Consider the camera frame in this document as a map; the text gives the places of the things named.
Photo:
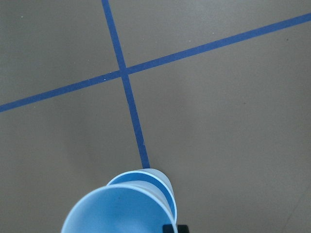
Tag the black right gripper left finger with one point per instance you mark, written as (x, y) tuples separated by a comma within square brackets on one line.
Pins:
[(168, 228)]

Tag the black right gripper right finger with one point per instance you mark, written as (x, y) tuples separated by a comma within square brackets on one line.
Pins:
[(183, 228)]

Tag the light blue cup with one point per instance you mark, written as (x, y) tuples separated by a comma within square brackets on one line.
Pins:
[(154, 177), (129, 207)]

